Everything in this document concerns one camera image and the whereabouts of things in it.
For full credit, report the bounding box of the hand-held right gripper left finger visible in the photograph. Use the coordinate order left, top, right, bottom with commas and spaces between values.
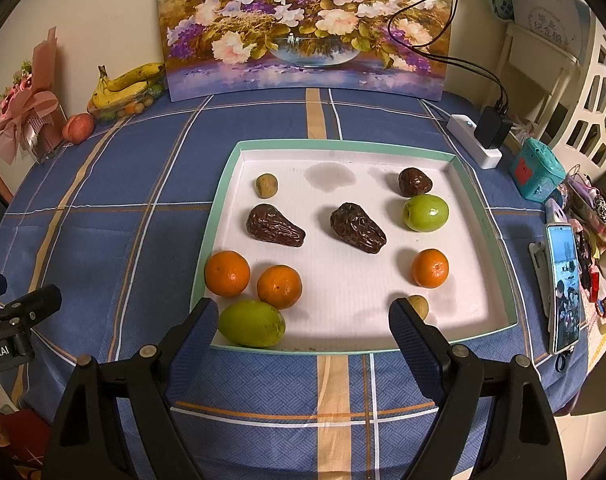
43, 297, 220, 480

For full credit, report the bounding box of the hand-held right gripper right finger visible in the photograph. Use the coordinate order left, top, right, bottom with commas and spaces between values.
388, 298, 568, 480

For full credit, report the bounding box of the tan longan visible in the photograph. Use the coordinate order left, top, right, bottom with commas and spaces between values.
407, 294, 429, 321
255, 173, 278, 199

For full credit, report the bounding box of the mandarin orange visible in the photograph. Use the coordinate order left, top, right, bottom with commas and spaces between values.
204, 251, 251, 298
256, 264, 303, 310
411, 248, 450, 289

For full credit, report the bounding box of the white tray with teal rim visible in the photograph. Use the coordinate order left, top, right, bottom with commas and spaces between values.
189, 140, 518, 357

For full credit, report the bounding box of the wrinkled brown date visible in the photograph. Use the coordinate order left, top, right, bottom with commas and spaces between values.
246, 203, 306, 249
330, 202, 388, 255

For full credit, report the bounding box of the dark brown avocado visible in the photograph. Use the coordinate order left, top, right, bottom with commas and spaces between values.
398, 168, 434, 198

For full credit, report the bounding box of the blue plaid tablecloth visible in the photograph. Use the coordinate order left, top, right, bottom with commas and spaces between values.
3, 87, 601, 480

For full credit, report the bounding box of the white phone stand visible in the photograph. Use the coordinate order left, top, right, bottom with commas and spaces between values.
528, 241, 554, 318

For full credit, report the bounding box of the smartphone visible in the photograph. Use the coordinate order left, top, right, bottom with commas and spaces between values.
546, 223, 584, 356

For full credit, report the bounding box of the pink peach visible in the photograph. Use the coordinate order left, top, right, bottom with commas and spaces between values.
62, 113, 96, 142

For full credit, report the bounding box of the pink wrapped bouquet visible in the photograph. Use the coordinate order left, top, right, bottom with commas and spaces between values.
0, 27, 69, 166

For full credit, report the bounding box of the teal tin box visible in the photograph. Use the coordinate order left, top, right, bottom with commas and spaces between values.
509, 137, 567, 197

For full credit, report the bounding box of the yellow banana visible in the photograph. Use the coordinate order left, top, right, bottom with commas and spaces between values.
90, 72, 151, 110
99, 62, 166, 93

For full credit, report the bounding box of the white power strip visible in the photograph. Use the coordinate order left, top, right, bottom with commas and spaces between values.
446, 114, 504, 170

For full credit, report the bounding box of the black charger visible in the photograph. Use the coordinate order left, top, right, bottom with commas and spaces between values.
475, 106, 514, 150

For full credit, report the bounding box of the pile of small clutter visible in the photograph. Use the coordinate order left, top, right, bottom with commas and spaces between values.
545, 162, 606, 321

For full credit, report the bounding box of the floral painting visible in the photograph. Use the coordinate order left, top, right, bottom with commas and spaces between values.
156, 0, 455, 103

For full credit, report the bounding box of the white stool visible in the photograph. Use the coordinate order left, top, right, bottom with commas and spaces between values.
498, 22, 581, 133

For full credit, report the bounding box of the white lattice furniture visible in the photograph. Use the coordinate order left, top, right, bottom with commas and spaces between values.
548, 7, 606, 171

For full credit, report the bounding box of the white paper card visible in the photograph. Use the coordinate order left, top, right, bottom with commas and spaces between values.
513, 0, 591, 53

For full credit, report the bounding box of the black charger cable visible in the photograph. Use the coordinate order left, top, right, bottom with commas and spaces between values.
387, 0, 508, 113

